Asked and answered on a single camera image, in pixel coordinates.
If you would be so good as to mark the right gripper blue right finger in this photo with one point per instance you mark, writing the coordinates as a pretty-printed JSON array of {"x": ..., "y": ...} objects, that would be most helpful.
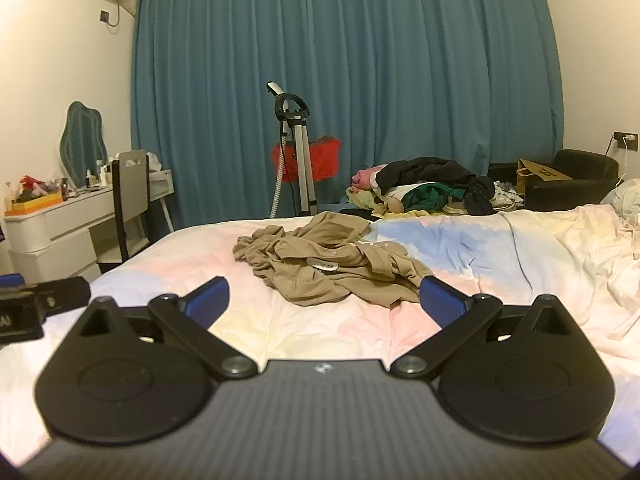
[{"x": 462, "y": 320}]

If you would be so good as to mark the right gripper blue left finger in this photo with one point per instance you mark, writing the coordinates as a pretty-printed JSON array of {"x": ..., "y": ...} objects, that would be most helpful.
[{"x": 185, "y": 322}]

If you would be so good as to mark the tan khaki jacket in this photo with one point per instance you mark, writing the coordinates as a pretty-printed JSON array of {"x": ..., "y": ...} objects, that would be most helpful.
[{"x": 328, "y": 259}]

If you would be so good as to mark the pile of mixed clothes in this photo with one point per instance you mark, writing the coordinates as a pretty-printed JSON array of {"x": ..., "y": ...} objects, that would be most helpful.
[{"x": 428, "y": 186}]

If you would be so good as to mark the white vanity desk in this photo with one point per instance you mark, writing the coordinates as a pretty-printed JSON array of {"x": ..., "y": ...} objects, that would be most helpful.
[{"x": 77, "y": 237}]

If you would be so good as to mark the orange tray with cosmetics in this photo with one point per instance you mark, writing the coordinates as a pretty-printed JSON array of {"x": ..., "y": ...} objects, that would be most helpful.
[{"x": 29, "y": 195}]

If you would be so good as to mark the pastel bed duvet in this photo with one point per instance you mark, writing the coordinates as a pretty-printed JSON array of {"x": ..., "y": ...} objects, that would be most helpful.
[{"x": 588, "y": 257}]

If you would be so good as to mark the grey black chair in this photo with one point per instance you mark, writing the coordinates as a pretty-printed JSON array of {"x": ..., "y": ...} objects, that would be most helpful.
[{"x": 131, "y": 195}]

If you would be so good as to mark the wavy teal framed mirror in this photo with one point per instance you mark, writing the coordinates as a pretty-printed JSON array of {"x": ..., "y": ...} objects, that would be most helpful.
[{"x": 82, "y": 145}]

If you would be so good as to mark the black armchair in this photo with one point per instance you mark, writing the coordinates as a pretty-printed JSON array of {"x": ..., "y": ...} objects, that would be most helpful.
[{"x": 592, "y": 176}]

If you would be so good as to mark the red cloth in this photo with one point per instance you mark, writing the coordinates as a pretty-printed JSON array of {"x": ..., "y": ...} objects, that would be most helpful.
[{"x": 323, "y": 154}]

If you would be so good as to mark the garment steamer stand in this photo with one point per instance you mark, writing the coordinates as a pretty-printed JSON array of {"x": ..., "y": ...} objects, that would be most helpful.
[{"x": 292, "y": 113}]

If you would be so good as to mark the teal curtain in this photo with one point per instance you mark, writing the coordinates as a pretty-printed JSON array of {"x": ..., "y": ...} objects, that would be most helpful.
[{"x": 476, "y": 81}]

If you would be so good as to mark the wall power socket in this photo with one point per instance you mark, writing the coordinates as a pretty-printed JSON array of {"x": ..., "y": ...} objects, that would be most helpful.
[{"x": 626, "y": 141}]

